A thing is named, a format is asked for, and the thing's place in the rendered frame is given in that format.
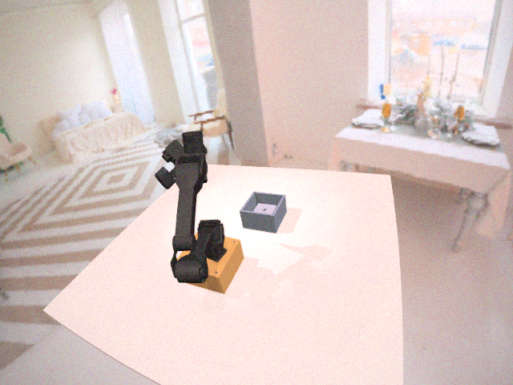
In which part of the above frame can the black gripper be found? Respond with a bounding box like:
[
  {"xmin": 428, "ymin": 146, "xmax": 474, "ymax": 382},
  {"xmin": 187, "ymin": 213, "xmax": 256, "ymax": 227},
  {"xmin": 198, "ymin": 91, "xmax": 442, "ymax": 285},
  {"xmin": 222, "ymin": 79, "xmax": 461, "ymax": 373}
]
[{"xmin": 155, "ymin": 146, "xmax": 207, "ymax": 189}]

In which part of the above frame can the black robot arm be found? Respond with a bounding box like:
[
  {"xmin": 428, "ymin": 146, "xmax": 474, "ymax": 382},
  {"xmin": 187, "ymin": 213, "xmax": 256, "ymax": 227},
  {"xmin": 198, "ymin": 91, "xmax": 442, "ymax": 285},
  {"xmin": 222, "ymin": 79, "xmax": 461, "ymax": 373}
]
[{"xmin": 161, "ymin": 130, "xmax": 228, "ymax": 283}]

